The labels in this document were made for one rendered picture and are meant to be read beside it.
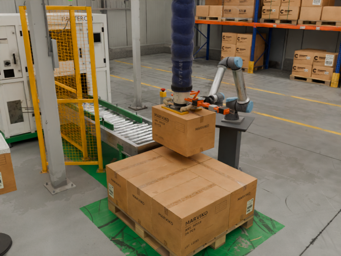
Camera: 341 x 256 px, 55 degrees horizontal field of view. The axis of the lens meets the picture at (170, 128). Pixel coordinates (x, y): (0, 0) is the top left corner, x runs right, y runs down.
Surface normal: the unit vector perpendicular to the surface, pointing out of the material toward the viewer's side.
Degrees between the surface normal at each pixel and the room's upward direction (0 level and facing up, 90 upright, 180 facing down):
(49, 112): 90
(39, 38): 90
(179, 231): 90
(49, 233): 0
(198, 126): 89
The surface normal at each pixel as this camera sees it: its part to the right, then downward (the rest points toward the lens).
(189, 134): 0.62, 0.27
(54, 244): 0.00, -0.93
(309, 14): -0.72, 0.29
